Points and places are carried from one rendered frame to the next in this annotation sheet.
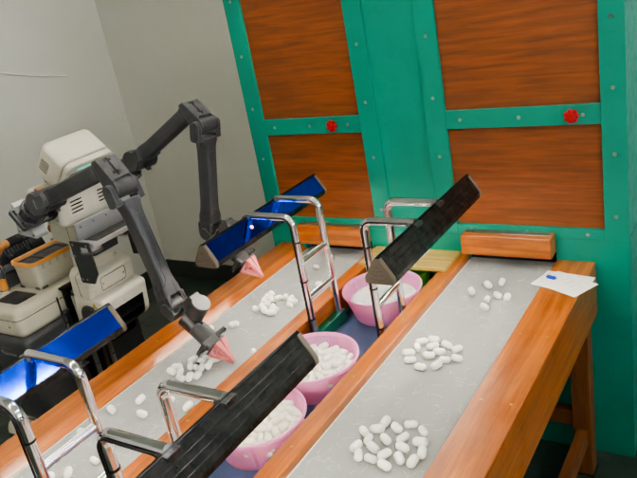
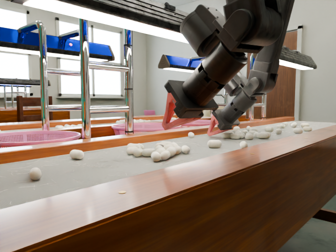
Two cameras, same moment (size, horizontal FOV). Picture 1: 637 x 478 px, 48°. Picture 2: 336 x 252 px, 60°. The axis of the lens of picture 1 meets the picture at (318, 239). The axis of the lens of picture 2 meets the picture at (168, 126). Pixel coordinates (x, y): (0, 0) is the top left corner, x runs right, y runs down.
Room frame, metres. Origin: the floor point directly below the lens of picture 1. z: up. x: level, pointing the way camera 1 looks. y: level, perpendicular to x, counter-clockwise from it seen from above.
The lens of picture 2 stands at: (2.86, 0.29, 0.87)
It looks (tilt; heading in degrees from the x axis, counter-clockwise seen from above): 5 degrees down; 187
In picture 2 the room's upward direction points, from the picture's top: straight up
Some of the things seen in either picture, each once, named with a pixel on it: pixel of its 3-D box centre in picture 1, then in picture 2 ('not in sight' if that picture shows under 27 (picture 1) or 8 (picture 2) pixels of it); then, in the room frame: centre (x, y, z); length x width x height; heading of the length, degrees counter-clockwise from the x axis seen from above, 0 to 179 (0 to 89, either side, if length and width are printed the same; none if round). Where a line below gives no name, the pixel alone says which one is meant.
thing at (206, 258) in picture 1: (265, 215); (145, 13); (2.14, 0.15, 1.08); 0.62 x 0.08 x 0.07; 145
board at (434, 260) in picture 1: (409, 258); not in sight; (2.30, -0.30, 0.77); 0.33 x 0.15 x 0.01; 55
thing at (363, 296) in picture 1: (384, 302); not in sight; (2.12, -0.18, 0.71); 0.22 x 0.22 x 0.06
